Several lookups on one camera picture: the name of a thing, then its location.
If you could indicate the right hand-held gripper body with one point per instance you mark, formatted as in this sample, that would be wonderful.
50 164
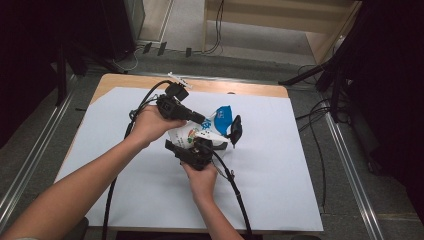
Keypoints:
198 158

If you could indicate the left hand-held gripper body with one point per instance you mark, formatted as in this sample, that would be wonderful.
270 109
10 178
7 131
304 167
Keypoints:
171 105

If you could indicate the blue and white pouch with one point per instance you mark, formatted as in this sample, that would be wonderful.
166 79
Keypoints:
221 120

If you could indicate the glass jar with black lid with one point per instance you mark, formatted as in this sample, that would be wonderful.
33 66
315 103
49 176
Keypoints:
236 130

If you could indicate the person's right hand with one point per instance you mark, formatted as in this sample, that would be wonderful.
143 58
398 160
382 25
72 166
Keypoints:
203 183

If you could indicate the person's left hand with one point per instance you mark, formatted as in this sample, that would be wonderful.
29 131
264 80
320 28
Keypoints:
150 126

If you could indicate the small black floor block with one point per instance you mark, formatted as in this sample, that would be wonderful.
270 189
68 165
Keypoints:
188 52
162 48
147 47

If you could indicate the white table sheet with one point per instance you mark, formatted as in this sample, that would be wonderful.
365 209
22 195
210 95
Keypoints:
273 186

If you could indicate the dark cabinet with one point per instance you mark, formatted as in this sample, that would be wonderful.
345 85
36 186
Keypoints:
116 26

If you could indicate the black metal stand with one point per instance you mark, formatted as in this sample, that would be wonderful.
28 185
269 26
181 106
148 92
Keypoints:
61 76
306 72

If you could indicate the light wooden shelf unit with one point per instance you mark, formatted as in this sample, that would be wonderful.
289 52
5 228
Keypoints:
266 20

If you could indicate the person's dark knee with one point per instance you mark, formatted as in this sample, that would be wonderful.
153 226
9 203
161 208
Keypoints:
80 230

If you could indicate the dark curtain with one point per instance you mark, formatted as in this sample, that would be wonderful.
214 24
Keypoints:
393 83
30 50

